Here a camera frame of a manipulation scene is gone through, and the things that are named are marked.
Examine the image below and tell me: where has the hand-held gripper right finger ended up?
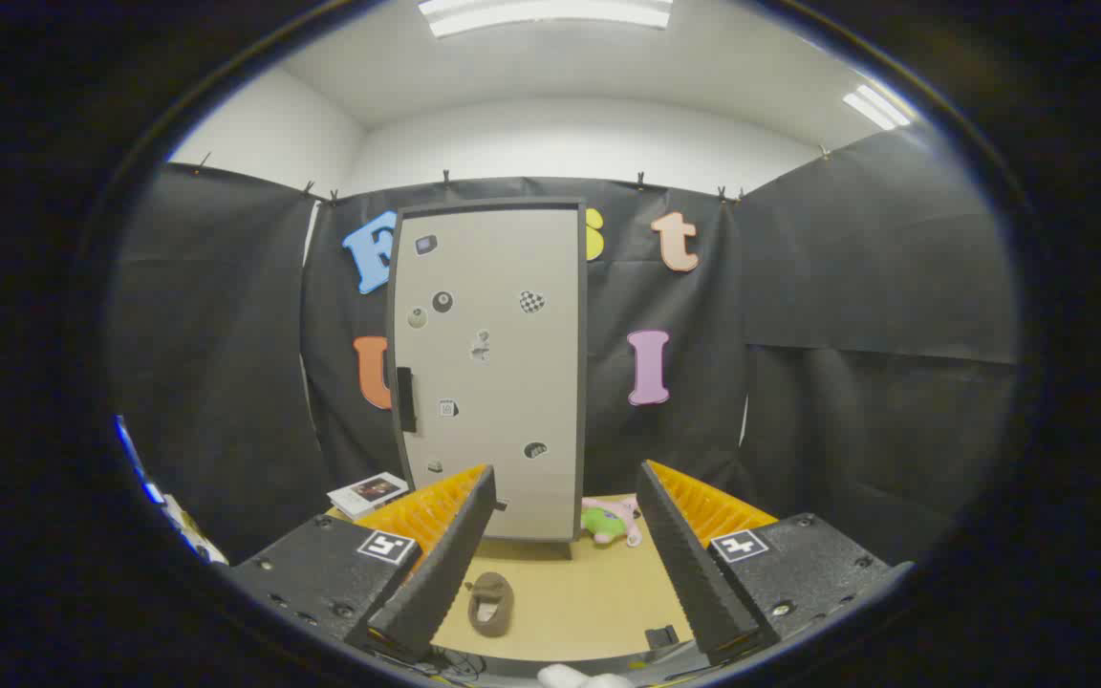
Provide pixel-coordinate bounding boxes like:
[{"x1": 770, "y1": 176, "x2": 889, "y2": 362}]
[{"x1": 635, "y1": 460, "x2": 915, "y2": 667}]

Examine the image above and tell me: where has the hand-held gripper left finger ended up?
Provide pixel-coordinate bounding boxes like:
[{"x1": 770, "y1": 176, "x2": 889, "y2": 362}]
[{"x1": 226, "y1": 463, "x2": 499, "y2": 665}]

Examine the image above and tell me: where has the brown fuzzy shoe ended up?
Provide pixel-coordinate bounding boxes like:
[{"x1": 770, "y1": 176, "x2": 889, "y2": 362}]
[{"x1": 467, "y1": 571, "x2": 516, "y2": 638}]

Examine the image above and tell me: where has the white shoe cabinet door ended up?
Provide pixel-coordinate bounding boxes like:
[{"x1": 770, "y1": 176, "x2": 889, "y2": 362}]
[{"x1": 396, "y1": 208, "x2": 580, "y2": 544}]

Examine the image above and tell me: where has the grey shoe cabinet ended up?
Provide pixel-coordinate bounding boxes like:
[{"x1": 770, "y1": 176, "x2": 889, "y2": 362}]
[{"x1": 386, "y1": 198, "x2": 590, "y2": 560}]

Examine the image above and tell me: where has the green and pink plush toy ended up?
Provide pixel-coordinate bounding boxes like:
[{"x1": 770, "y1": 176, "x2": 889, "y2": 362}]
[{"x1": 579, "y1": 495, "x2": 645, "y2": 548}]

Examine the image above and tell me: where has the stack of books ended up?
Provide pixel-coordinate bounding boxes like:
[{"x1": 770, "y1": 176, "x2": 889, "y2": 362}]
[{"x1": 327, "y1": 472, "x2": 410, "y2": 522}]

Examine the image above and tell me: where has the black backdrop cloth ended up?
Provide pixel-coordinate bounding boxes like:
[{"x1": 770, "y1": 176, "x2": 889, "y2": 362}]
[{"x1": 116, "y1": 124, "x2": 1020, "y2": 574}]

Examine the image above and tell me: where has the small ceiling light panel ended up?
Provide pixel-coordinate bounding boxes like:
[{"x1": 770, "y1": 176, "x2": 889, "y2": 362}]
[{"x1": 842, "y1": 84, "x2": 913, "y2": 132}]

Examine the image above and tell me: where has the long ceiling light panel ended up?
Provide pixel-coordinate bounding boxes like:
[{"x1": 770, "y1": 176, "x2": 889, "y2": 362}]
[{"x1": 417, "y1": 0, "x2": 674, "y2": 39}]

